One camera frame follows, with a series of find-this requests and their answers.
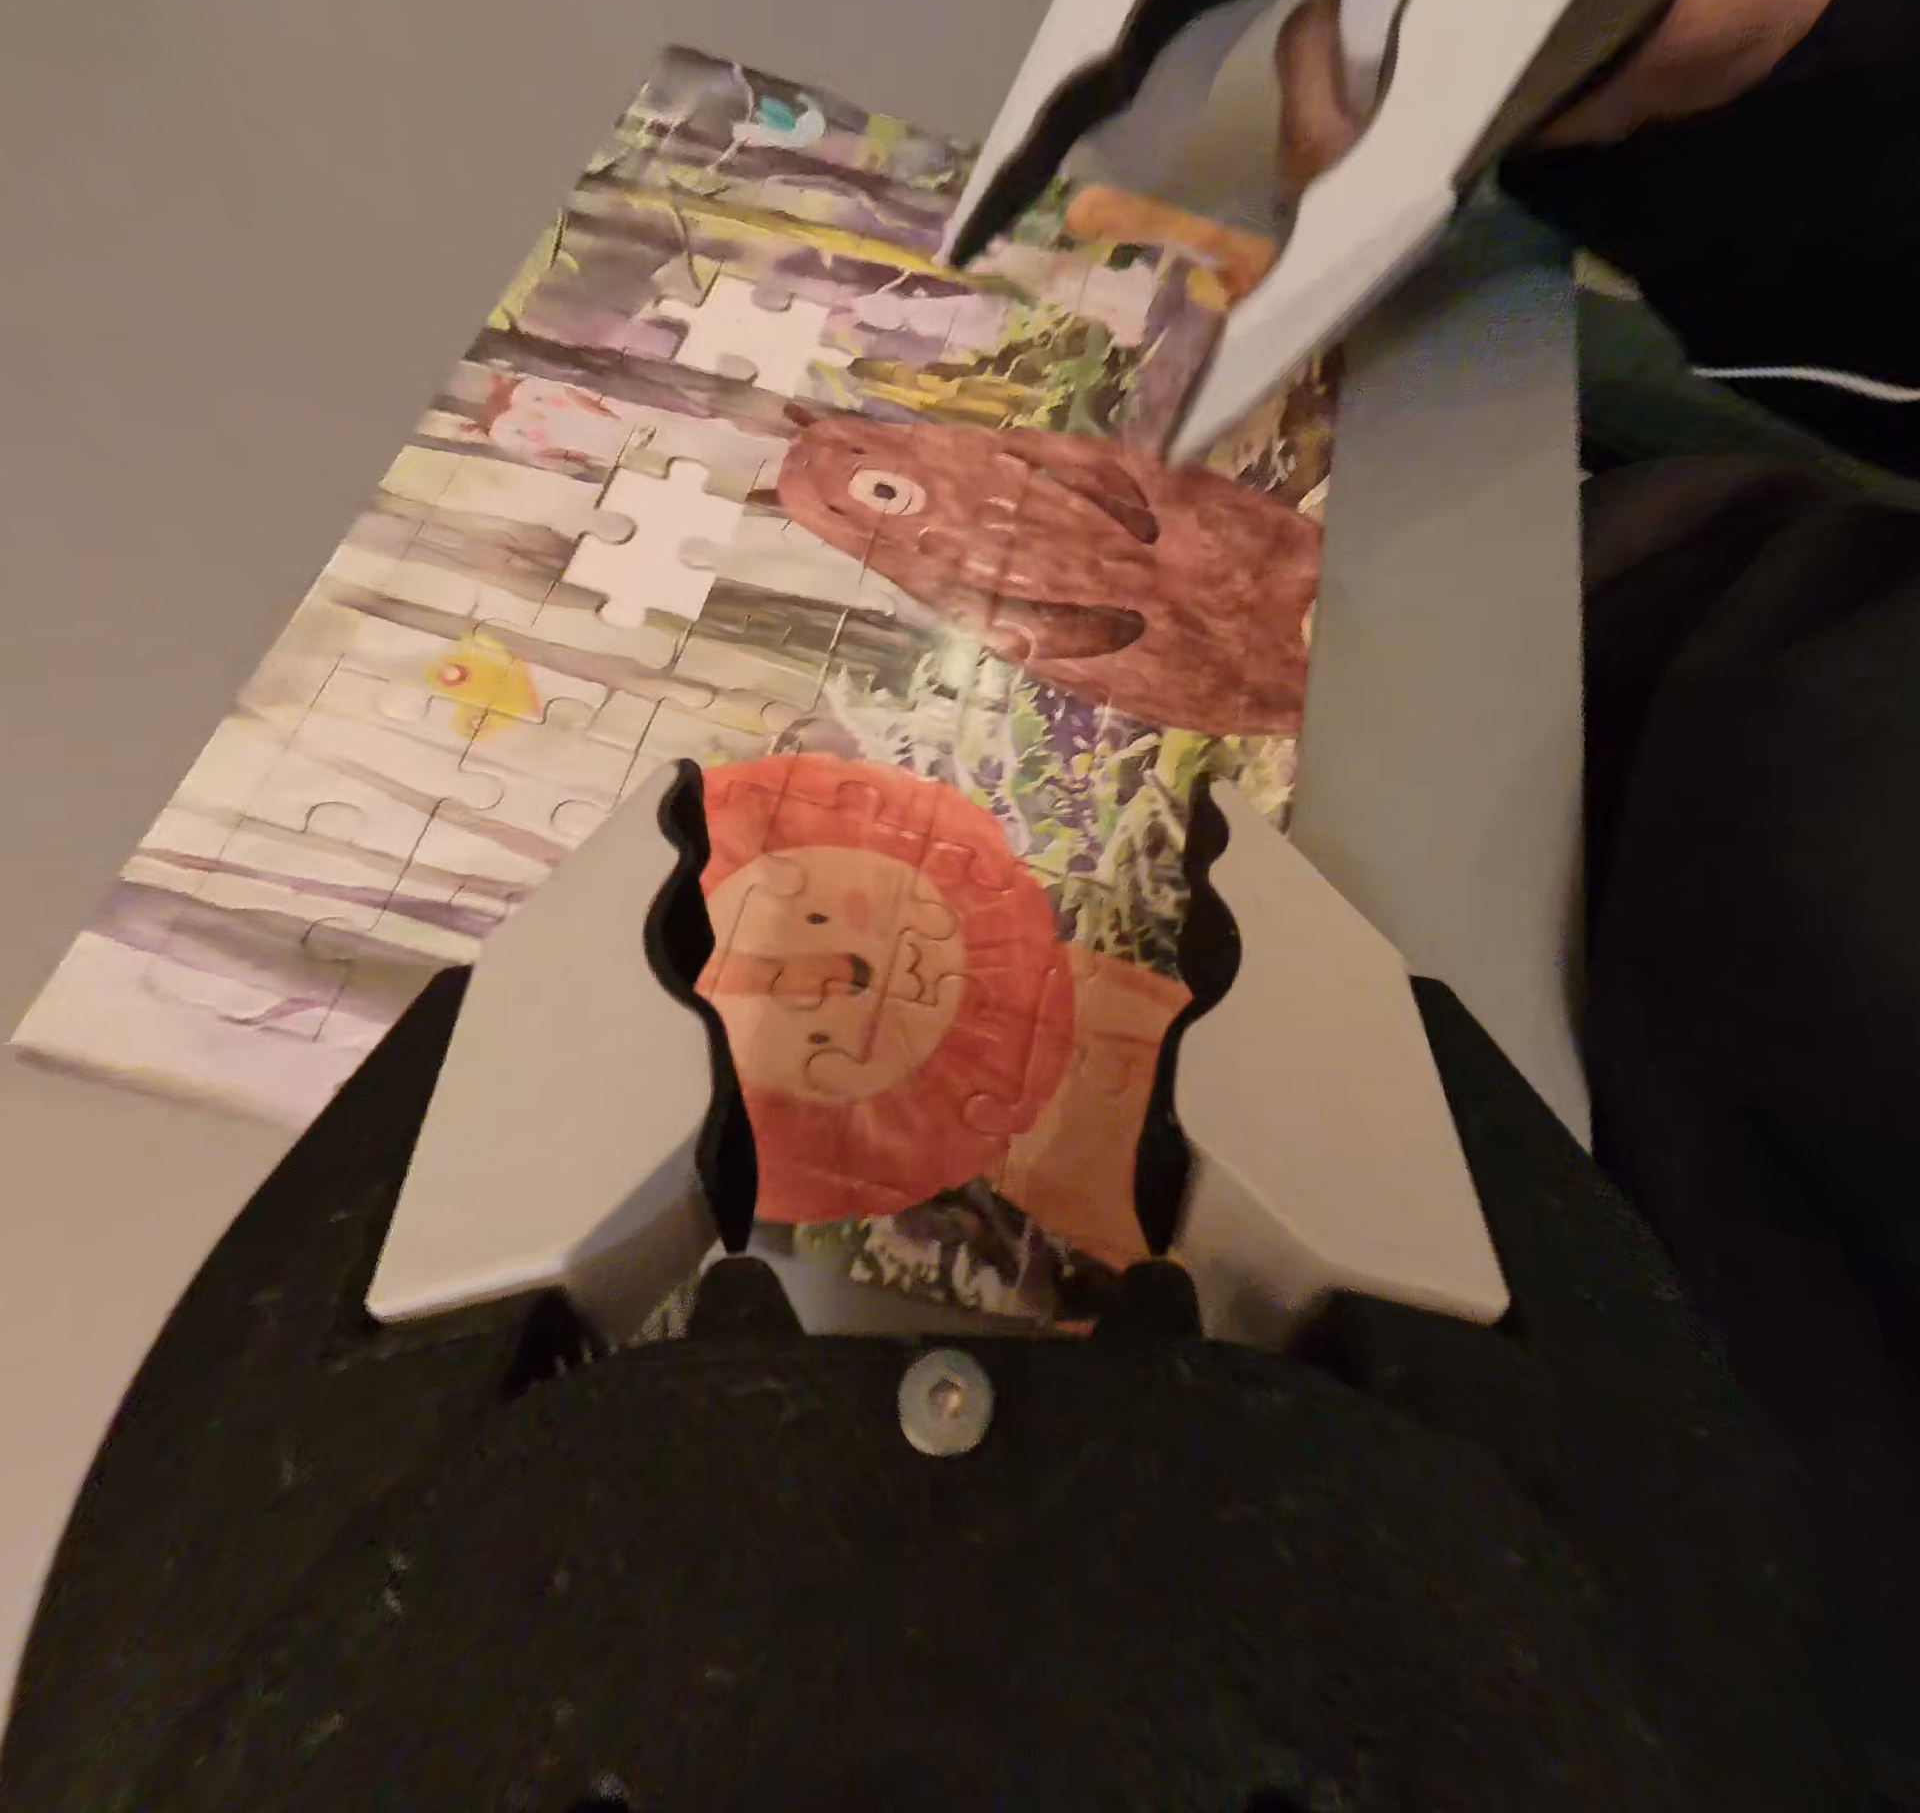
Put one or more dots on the person in black jacket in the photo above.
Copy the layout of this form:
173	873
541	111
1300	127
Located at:
1769	792

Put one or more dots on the person's right hand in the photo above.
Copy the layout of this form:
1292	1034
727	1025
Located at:
1755	14

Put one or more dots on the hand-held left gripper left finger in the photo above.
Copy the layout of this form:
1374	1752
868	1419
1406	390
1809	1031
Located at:
554	1065

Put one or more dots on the forest animal jigsaw puzzle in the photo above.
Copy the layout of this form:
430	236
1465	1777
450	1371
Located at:
599	570

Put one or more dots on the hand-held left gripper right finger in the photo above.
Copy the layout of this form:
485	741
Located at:
1336	1079

